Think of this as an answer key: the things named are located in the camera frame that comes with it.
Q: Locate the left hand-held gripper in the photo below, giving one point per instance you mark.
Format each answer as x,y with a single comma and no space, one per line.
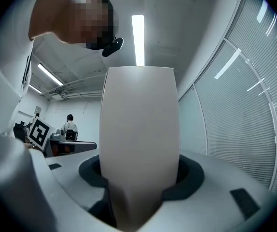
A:
40,134

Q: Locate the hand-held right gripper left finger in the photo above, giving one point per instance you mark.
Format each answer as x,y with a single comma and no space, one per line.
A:
68,178

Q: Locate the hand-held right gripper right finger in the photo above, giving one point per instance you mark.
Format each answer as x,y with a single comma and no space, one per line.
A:
213,190

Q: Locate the beige cardboard box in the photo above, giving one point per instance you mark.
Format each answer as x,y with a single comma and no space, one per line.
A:
138,129

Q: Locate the black office chair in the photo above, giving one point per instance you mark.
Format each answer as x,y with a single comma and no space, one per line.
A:
71,134

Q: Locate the grey office desk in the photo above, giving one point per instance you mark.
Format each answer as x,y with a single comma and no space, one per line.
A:
80,145

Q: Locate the ceiling light bar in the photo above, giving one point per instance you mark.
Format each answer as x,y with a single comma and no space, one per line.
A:
138,40
35,89
49,74

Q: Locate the person's white printed shirt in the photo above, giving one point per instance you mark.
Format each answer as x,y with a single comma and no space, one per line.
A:
3,69

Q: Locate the person's head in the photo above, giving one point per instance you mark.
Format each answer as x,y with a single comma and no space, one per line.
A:
56,20

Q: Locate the white ceiling duct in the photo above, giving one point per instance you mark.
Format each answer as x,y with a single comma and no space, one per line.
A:
63,93

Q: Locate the black head camera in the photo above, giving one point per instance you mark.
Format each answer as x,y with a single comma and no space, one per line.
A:
112,47

